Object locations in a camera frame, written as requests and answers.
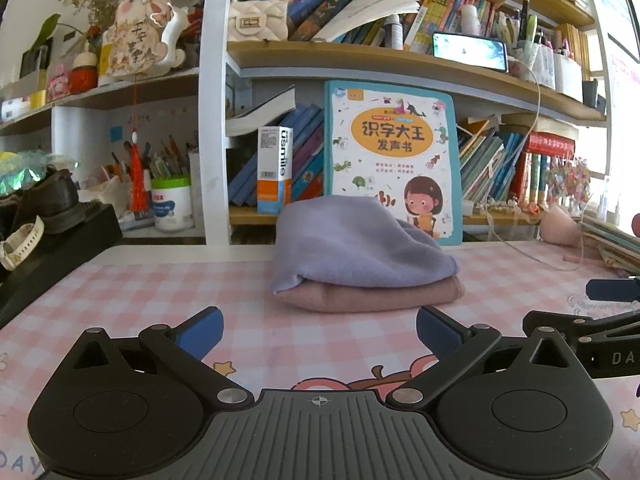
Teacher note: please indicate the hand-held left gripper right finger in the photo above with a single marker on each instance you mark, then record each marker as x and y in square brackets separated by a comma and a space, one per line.
[440, 332]

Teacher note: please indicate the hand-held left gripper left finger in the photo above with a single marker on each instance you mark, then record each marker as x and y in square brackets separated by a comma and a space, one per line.
[200, 332]

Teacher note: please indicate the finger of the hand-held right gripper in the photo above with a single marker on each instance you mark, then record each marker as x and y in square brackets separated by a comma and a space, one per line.
[600, 325]
[612, 290]

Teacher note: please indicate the pink and lavender sweater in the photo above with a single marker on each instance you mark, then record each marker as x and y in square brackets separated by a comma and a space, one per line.
[350, 250]

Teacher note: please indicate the pile of desk books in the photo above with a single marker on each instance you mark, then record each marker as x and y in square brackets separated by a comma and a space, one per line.
[610, 242]

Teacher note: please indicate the red round object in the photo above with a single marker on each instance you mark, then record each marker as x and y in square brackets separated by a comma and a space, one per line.
[636, 224]

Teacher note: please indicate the colourful paper flower bunch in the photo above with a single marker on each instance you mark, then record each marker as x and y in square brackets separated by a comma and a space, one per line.
[567, 180]

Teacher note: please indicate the white charger plug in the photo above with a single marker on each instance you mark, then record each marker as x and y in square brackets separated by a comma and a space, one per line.
[467, 208]

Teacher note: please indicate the white canister with green lid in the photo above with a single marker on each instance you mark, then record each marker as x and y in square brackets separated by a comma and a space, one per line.
[171, 207]

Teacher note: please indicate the row of upright books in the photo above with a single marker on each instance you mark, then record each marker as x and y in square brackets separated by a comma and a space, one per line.
[532, 180]

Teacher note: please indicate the black box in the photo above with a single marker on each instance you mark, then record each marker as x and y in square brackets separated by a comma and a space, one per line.
[75, 250]

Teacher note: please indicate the thick red dictionary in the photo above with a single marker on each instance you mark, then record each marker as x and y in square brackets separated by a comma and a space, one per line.
[550, 144]

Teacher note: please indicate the red tassel ornament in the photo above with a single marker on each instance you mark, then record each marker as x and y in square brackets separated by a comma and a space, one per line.
[137, 180]

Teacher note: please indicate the row of leaning books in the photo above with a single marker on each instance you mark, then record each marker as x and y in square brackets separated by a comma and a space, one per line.
[490, 165]

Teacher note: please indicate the bunch of pens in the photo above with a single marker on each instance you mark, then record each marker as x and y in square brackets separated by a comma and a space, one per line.
[160, 160]

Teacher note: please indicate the white and orange toothbrush box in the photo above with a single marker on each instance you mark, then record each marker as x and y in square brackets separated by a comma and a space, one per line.
[272, 170]

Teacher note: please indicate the brown leather shoe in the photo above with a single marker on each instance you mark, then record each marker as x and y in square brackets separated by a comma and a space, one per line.
[55, 200]

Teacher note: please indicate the white wristwatch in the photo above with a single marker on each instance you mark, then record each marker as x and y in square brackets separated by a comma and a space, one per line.
[22, 242]

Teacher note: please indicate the teal children's picture book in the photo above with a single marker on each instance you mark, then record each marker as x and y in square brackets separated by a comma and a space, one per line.
[390, 135]

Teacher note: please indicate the row of blue books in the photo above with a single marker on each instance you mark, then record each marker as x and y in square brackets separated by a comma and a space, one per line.
[310, 150]

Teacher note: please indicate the white wooden bookshelf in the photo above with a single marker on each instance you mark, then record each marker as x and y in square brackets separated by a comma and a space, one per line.
[215, 110]

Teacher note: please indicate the white storage boxes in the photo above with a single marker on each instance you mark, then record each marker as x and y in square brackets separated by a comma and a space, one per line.
[560, 72]

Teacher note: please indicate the iridescent foil wrap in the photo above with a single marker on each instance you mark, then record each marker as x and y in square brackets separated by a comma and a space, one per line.
[25, 170]

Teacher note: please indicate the smartphone with lit screen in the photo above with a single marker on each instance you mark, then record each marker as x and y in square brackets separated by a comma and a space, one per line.
[470, 50]

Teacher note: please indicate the red figurine pot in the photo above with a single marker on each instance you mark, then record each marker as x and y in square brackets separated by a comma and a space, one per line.
[84, 72]

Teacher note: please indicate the cat-shaped hanging decoration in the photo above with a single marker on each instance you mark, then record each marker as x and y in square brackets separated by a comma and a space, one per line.
[135, 35]

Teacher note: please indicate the cream quilted handbag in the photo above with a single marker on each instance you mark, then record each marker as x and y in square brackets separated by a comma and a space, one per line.
[257, 20]

